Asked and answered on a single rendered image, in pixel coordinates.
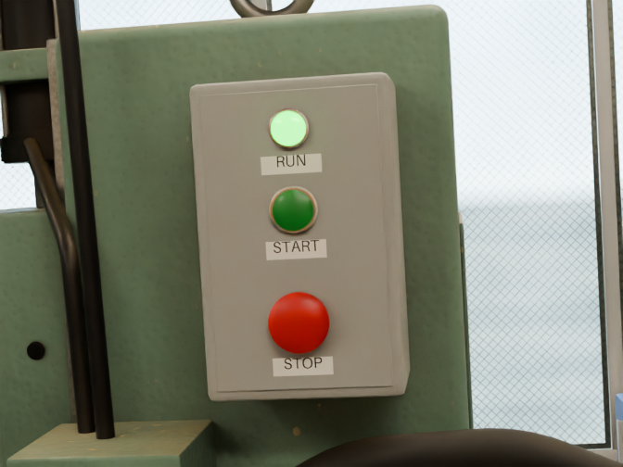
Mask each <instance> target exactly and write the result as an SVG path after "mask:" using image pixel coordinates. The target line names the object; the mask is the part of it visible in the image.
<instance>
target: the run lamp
mask: <svg viewBox="0 0 623 467"><path fill-rule="evenodd" d="M309 131H310V126H309V123H308V120H307V118H306V117H305V116H304V114H303V113H301V112H300V111H298V110H296V109H294V108H283V109H281V110H279V111H277V112H276V113H275V114H274V115H273V116H272V117H271V120H270V122H269V134H270V137H271V139H272V141H273V142H274V143H275V144H276V145H278V146H280V147H282V148H284V149H293V148H296V147H299V146H300V145H302V144H303V143H304V142H305V141H306V139H307V137H308V135H309Z"/></svg>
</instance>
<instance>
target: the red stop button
mask: <svg viewBox="0 0 623 467"><path fill-rule="evenodd" d="M268 326H269V331H270V334H271V337H272V339H273V341H274V342H275V343H276V344H277V345H278V346H279V347H280V348H282V349H284V350H285V351H288V352H291V353H296V354H302V353H307V352H310V351H313V350H315V349H316V348H317V347H318V346H320V345H321V344H322V343H323V342H324V340H325V338H326V336H327V334H328V331H329V326H330V320H329V315H328V311H327V309H326V307H325V306H324V304H323V303H322V301H321V300H320V299H318V298H317V297H315V296H313V295H311V294H308V293H304V292H294V293H290V294H287V295H285V296H283V297H281V298H280V299H279V300H278V301H276V302H275V304H274V305H273V307H272V309H271V311H270V314H269V319H268Z"/></svg>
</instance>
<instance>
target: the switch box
mask: <svg viewBox="0 0 623 467"><path fill-rule="evenodd" d="M189 98H190V113H191V128H192V143H193V158H194V173H195V187H196V202H197V231H198V246H199V261H200V276H201V291H202V306H203V321H204V335H205V350H206V365H207V380H208V395H209V397H210V400H213V401H215V402H228V401H256V400H285V399H314V398H370V397H398V396H400V395H402V394H404V392H405V389H406V385H407V382H408V377H409V373H410V353H409V336H408V318H407V300H406V283H405V266H404V248H403V230H402V213H401V178H400V162H399V144H398V126H397V109H396V91H395V85H394V83H393V81H392V80H391V79H390V78H389V77H388V75H387V74H386V73H383V72H370V73H356V74H342V75H329V76H315V77H301V78H287V79H274V80H260V81H246V82H220V83H206V84H196V85H194V86H192V87H191V89H190V92H189ZM283 108H294V109H296V110H298V111H300V112H301V113H303V114H304V116H305V117H306V118H307V120H308V123H309V126H310V131H309V135H308V137H307V139H306V141H305V142H304V143H303V144H302V145H300V146H299V147H296V148H293V149H284V148H282V147H280V146H278V145H276V144H275V143H274V142H273V141H272V139H271V137H270V134H269V122H270V120H271V117H272V116H273V115H274V114H275V113H276V112H277V111H279V110H281V109H283ZM307 154H321V157H322V172H306V173H289V174H274V175H261V157H275V156H291V155H307ZM288 186H300V187H303V188H305V189H307V190H308V191H309V192H311V194H312V195H313V196H314V198H315V199H316V202H317V206H318V215H317V219H316V221H315V223H314V225H313V226H312V227H311V228H310V229H309V230H308V231H306V232H305V233H300V234H287V233H283V232H281V231H280V230H278V229H277V228H276V227H275V226H274V225H273V222H272V220H271V217H270V212H269V207H270V203H271V201H272V198H273V196H274V195H275V194H276V193H277V192H278V191H279V190H281V189H282V188H285V187H288ZM318 239H326V255H327V258H312V259H275V260H267V258H266V243H265V242H280V241H299V240H318ZM294 292H304V293H308V294H311V295H313V296H315V297H317V298H318V299H320V300H321V301H322V303H323V304H324V306H325V307H326V309H327V311H328V315H329V320H330V326H329V331H328V334H327V336H326V338H325V340H324V342H323V343H322V344H321V345H320V346H318V347H317V348H316V349H315V350H313V351H310V352H307V353H302V354H296V353H291V352H288V351H285V350H284V349H282V348H280V347H279V346H278V345H277V344H276V343H275V342H274V341H273V339H272V337H271V334H270V331H269V326H268V319H269V314H270V311H271V309H272V307H273V305H274V304H275V302H276V301H278V300H279V299H280V298H281V297H283V296H285V295H287V294H290V293H294ZM308 357H333V370H334V374H322V375H296V376H273V359H283V358H308Z"/></svg>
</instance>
